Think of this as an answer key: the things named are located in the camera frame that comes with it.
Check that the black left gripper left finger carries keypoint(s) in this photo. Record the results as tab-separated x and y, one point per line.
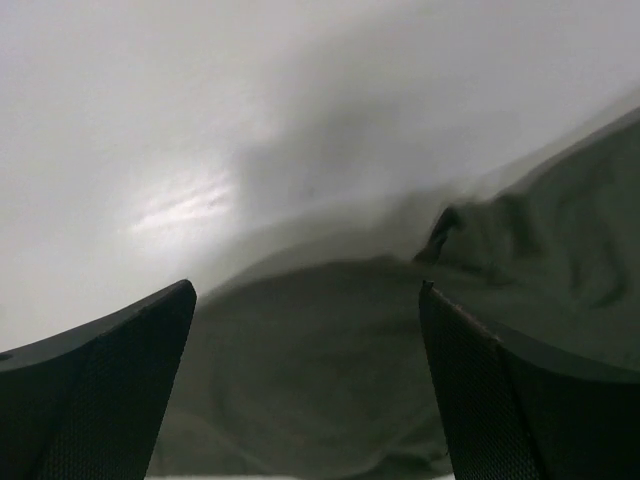
88	403

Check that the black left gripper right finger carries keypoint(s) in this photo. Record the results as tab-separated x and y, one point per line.
513	407

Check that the olive green shorts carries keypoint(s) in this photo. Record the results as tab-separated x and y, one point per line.
321	373

